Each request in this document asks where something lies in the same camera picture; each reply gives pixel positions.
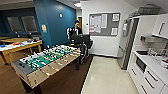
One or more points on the yellow white-topped gaming table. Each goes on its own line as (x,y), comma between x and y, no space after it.
(20,48)

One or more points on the black wheeled cart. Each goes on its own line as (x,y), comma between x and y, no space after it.
(85,50)

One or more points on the black laptop screen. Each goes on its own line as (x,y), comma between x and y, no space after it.
(81,39)

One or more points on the person in dark jacket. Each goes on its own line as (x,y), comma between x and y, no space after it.
(76,29)

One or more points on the white pinned paper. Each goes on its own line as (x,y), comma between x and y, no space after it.
(115,17)
(95,24)
(104,21)
(114,31)

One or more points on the brown wooden door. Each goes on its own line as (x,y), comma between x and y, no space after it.
(79,21)

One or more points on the ceiling light panel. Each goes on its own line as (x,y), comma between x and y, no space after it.
(77,4)

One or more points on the green foosball table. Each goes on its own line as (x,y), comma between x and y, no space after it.
(43,63)

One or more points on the stainless steel refrigerator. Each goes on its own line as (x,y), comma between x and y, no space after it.
(128,43)

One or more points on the white paper notice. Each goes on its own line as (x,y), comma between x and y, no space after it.
(125,25)

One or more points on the white wide base drawer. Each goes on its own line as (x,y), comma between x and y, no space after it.
(135,75)

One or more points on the black built-in microwave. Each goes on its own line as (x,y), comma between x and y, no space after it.
(140,64)

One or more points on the interior glass window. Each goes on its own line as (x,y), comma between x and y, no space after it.
(29,24)
(14,24)

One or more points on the dish rack with utensils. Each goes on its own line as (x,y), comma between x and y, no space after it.
(158,52)

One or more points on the white three-drawer base cabinet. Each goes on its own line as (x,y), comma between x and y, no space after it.
(153,83)

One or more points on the framed wall board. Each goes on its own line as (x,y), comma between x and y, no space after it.
(108,31)

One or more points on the yellow framed wall poster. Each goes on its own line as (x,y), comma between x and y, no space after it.
(44,28)

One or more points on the white upper wall cabinet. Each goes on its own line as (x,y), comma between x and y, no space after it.
(161,25)

